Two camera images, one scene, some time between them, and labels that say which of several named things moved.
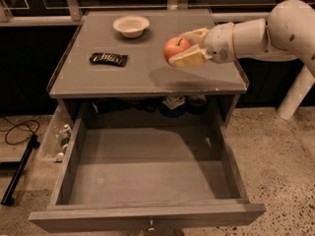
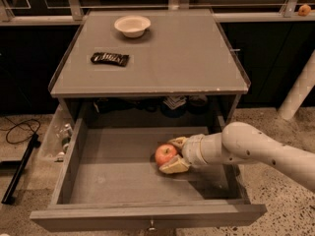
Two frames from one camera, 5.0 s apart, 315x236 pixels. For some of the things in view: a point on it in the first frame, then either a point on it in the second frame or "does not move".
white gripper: [220, 42] to [192, 150]
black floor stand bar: [32, 144] does not move
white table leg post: [299, 89] does not move
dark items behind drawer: [173, 106] does not move
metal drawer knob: [151, 228] does not move
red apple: [174, 45] to [163, 152]
